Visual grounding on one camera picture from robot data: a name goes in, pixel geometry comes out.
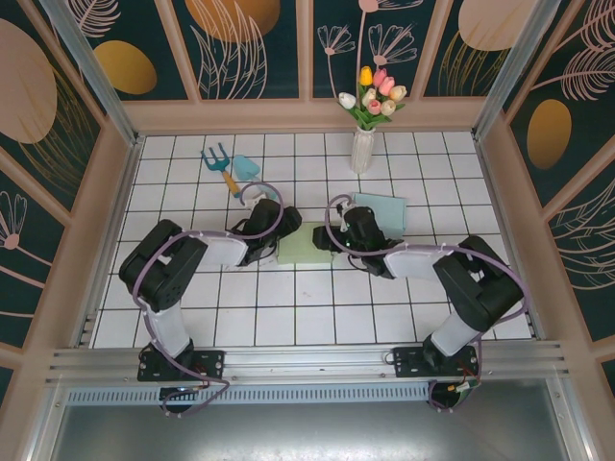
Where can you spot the light blue paper box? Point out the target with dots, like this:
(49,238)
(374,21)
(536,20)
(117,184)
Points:
(389,213)

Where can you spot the light green paper box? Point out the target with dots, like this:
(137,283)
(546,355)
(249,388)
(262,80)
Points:
(302,249)

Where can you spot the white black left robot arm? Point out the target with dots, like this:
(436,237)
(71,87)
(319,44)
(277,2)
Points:
(221,249)

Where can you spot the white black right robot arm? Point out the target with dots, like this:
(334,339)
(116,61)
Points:
(413,261)

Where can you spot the light blue toy trowel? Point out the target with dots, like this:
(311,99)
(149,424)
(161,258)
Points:
(245,168)

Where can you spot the blue toy garden fork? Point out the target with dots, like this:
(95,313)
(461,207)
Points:
(221,168)

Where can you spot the white ribbed vase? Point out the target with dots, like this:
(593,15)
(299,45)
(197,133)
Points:
(360,149)

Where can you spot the artificial tulip bouquet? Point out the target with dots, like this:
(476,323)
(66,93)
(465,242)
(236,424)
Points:
(377,98)

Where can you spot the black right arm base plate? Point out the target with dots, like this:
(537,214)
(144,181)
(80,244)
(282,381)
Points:
(408,360)

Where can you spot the aluminium mounting rail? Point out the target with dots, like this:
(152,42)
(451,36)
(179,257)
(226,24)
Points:
(307,365)

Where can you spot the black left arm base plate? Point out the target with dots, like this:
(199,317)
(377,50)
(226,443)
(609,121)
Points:
(211,365)

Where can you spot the aluminium frame post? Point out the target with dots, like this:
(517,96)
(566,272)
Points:
(515,62)
(76,43)

